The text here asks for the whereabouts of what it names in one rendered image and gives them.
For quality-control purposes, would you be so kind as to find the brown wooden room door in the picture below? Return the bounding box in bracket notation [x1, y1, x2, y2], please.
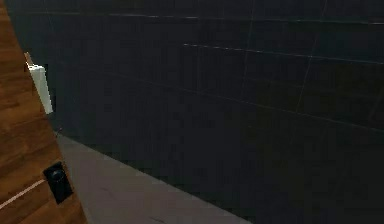
[0, 0, 89, 224]

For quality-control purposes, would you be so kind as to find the black door handle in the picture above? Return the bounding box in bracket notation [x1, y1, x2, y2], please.
[42, 161, 74, 205]

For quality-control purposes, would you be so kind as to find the white wall box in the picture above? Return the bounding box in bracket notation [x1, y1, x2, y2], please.
[27, 64, 54, 115]

